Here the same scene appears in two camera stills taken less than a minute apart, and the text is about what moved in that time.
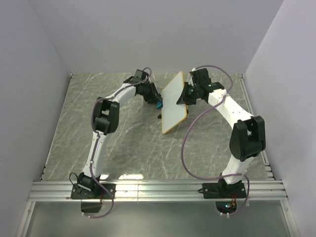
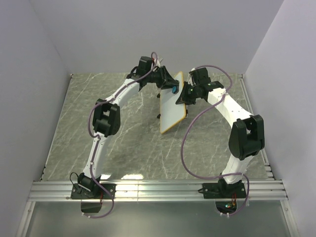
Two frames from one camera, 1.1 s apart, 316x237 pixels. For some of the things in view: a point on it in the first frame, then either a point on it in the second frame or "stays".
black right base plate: (221, 190) stays
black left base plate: (99, 192) stays
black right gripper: (183, 99) stays
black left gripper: (155, 97) to (169, 82)
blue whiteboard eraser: (159, 104) to (174, 90)
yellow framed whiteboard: (172, 113) stays
